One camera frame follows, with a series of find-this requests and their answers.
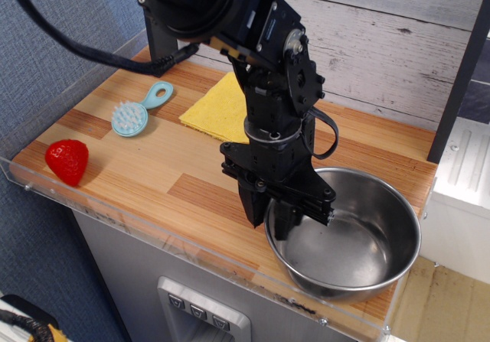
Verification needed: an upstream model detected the metal pot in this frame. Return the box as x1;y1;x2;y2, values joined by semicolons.
264;168;421;303

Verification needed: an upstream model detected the dark right shelf post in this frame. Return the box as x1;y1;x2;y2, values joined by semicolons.
426;0;489;164

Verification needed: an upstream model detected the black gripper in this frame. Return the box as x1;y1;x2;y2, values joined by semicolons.
220;122;336;241

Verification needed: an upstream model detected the red toy strawberry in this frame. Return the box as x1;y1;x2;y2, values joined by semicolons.
44;139;89;187

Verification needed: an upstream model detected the light blue toy brush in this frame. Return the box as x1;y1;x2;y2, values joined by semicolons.
111;81;174;138

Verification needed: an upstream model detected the yellow object at corner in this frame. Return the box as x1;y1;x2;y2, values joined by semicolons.
49;325;70;342

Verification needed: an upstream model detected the grey toy fridge cabinet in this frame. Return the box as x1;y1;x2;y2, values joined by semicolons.
75;213;349;341

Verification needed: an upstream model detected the silver dispenser panel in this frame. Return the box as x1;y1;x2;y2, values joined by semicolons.
157;276;252;341

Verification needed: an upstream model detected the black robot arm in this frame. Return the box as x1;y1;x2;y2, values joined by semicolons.
140;0;336;240

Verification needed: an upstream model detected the black braided cable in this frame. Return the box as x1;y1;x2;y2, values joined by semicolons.
0;0;200;77

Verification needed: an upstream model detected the white toy sink unit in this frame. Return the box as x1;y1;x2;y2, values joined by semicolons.
420;118;489;283

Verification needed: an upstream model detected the clear acrylic guard rail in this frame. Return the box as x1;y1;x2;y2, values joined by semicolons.
0;30;437;342

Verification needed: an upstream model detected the dark shelf post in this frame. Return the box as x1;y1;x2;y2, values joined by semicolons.
144;8;178;77
426;0;489;164

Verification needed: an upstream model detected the yellow folded towel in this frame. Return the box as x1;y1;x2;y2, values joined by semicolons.
179;72;249;144

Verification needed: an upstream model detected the dark left shelf post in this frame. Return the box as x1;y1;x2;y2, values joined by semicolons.
144;8;178;77

